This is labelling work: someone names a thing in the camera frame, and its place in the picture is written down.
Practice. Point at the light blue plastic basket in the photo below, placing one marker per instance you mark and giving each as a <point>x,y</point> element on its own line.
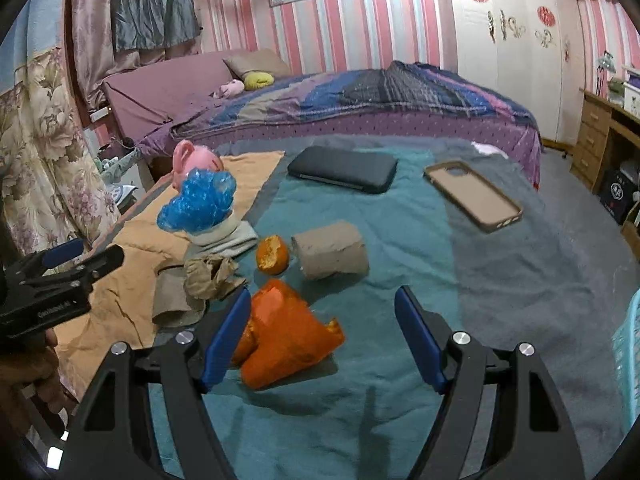
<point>627,360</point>

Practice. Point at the orange cloth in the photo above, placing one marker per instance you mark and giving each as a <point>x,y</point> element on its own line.
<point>130,270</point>

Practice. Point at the floral curtain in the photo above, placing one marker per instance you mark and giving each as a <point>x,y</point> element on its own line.
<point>45,160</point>

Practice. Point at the grey curtain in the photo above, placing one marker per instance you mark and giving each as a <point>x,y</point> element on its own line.
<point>150,5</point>

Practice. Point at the black rectangular case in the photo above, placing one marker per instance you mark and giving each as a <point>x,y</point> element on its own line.
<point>342,170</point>

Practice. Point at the black box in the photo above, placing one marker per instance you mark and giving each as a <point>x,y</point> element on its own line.
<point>617,195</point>

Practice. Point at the brown paper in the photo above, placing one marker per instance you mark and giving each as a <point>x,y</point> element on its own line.
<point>210,277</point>

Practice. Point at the white cloth with lid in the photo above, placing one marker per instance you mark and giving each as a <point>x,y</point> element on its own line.
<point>241,243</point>

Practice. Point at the teal towel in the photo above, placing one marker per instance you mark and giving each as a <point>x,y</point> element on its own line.
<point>350,410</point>

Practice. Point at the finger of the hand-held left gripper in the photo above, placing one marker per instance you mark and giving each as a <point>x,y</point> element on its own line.
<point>102,260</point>
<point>62,252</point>

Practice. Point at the box on desk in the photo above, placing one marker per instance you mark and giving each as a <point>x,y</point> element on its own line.
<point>627,87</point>

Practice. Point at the yellow plush toy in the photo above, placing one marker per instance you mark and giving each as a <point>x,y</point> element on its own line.
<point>258,81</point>

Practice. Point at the blue plastic bag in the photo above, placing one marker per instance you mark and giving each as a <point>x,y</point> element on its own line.
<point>200,200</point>

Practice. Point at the brown pillow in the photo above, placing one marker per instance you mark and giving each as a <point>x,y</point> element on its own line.
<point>255,62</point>

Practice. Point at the person's left hand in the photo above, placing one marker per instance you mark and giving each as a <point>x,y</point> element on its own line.
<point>30,375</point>

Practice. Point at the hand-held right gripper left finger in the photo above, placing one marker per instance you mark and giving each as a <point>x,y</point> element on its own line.
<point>227,340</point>

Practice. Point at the purple bed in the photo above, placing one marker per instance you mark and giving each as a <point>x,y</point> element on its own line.
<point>150,90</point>

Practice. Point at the pink curtain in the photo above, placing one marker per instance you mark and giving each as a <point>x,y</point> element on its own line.
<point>92,35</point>

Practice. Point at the pink pig mug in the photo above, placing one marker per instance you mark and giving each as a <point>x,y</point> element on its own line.
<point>197,160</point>

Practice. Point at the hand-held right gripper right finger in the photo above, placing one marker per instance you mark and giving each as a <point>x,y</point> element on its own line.
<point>420,340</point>

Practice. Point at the grey brown block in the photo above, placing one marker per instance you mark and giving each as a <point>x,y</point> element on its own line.
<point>332,252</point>

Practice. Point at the orange plastic bag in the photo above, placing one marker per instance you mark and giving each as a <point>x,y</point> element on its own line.
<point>285,340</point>

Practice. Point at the striped quilt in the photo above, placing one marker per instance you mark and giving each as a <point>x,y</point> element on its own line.
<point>350,92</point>

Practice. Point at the desk lamp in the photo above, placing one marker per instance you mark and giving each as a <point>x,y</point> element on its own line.
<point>606,67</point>

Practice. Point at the pink plush toy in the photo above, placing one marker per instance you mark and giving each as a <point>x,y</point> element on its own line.
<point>229,90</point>

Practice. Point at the beige phone case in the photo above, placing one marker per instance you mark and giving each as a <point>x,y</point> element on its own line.
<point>475,197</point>

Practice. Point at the white wardrobe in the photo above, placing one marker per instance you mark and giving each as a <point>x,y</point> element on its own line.
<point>520,85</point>

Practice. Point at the orange peel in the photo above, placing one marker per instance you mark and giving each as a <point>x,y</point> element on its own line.
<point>272,257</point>

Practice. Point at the white wall socket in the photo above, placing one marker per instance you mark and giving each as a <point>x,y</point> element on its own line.
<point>100,115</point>

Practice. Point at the wooden desk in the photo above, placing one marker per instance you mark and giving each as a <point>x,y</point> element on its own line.
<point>592,135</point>

